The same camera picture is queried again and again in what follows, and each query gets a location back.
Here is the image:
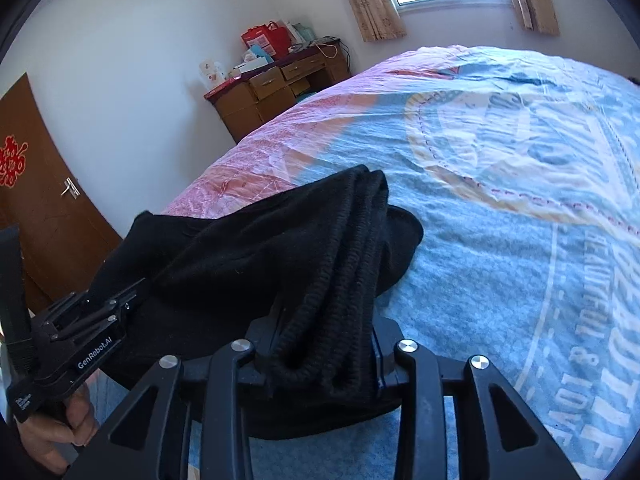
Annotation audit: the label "brown wooden door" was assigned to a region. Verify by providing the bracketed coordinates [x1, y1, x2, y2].
[0, 72, 124, 317]

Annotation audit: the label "white paper roll pack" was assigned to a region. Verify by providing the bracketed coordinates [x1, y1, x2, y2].
[198, 59, 227, 87]

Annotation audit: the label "flat red box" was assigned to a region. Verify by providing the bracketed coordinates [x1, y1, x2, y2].
[203, 77, 247, 99]

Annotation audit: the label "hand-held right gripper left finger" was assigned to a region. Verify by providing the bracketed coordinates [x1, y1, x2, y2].
[65, 315, 282, 480]

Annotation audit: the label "black pants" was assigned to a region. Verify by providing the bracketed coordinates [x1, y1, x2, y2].
[90, 164, 425, 441]

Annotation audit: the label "blue tissue box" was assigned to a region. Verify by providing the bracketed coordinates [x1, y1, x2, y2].
[244, 45, 277, 64]

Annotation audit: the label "white box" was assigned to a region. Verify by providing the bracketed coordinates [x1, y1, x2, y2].
[227, 57, 274, 79]

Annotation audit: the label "brown wooden desk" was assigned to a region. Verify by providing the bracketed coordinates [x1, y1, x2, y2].
[203, 42, 352, 145]

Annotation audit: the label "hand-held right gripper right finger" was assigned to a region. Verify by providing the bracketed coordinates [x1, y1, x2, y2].
[372, 322, 581, 480]

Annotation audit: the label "red paper door decoration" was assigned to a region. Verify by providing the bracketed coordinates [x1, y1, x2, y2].
[0, 135, 29, 189]

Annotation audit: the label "red gift bag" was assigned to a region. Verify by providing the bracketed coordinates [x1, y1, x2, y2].
[241, 21, 292, 59]

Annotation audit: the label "bed with blue pink sheet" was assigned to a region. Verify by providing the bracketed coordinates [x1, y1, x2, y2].
[90, 45, 640, 480]

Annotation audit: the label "person's left hand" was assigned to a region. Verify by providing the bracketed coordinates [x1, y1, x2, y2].
[15, 384, 101, 476]

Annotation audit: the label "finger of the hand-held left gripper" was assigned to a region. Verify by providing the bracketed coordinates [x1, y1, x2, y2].
[32, 278, 149, 329]
[54, 302, 139, 342]

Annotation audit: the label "teal white paper bag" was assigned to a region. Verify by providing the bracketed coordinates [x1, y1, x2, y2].
[286, 21, 317, 47]

